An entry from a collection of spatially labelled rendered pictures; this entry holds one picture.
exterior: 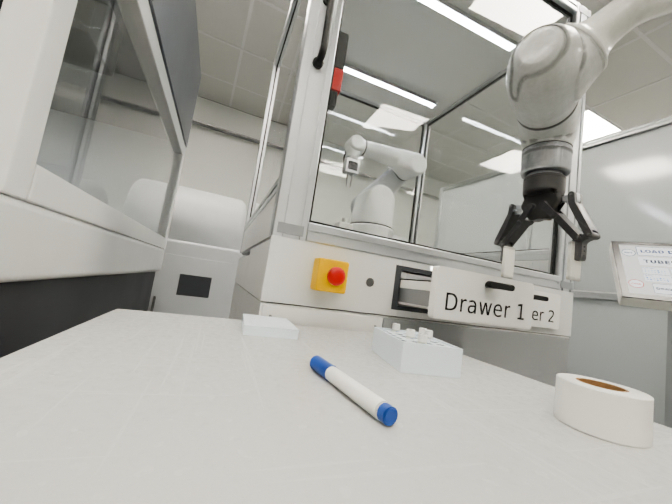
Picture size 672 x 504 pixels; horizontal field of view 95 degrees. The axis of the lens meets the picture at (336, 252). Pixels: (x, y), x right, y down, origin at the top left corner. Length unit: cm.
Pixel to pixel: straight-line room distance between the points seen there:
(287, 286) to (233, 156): 350
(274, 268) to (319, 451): 51
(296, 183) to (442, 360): 48
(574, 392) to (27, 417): 41
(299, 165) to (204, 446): 62
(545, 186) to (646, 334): 174
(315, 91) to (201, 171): 329
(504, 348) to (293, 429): 90
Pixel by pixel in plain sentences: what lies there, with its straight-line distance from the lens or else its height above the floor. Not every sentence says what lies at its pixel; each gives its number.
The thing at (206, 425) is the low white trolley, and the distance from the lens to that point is 23.
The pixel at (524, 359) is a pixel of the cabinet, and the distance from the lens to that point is 114.
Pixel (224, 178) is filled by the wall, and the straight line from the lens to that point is 403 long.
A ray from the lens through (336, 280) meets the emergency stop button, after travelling 65.
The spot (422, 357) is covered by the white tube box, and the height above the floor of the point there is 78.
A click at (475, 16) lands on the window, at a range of 127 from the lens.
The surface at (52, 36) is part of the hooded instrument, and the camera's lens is 57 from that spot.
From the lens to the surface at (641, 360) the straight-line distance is 241.
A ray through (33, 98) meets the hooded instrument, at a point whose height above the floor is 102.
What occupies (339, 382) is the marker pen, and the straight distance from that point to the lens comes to 31.
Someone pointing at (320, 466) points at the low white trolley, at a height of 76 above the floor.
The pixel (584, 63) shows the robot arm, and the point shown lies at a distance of 67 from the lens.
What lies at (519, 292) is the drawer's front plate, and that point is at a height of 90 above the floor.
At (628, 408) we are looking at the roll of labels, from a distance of 38.
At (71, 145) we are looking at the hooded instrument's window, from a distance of 68.
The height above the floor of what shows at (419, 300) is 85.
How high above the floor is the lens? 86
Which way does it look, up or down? 6 degrees up
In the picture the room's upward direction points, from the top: 8 degrees clockwise
